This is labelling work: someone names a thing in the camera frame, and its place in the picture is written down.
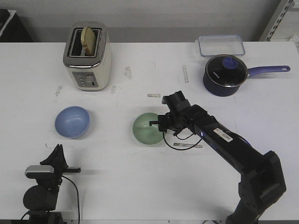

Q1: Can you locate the grey perforated metal rack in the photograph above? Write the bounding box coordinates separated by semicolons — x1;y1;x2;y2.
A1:
259;0;295;42

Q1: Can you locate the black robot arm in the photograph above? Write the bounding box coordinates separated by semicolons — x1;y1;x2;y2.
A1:
149;91;286;224
23;144;81;224

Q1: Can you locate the clear plastic food container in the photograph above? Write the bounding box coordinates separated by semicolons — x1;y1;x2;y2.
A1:
196;35;245;57

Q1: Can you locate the glass lid with blue knob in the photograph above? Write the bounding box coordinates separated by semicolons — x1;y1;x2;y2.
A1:
206;54;248;87

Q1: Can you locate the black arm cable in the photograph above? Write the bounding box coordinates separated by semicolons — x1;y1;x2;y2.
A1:
163;127;204;151
62;175;81;222

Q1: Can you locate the slice of toast bread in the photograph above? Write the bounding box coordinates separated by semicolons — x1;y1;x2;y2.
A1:
80;27;96;56

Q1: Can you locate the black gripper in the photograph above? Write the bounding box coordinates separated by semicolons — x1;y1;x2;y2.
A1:
149;91;194;133
40;144;81;181

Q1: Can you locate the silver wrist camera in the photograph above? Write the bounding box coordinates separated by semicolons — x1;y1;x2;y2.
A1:
25;165;55;179

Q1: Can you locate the blue bowl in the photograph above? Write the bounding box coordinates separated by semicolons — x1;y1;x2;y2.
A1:
54;106;91;139

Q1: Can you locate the dark blue saucepan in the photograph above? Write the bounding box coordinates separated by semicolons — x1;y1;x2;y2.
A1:
203;65;291;97

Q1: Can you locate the cream two-slot toaster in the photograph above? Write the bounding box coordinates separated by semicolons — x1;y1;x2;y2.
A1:
63;21;112;91

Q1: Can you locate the green bowl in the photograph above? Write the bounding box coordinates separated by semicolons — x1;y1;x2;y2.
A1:
133;112;163;145

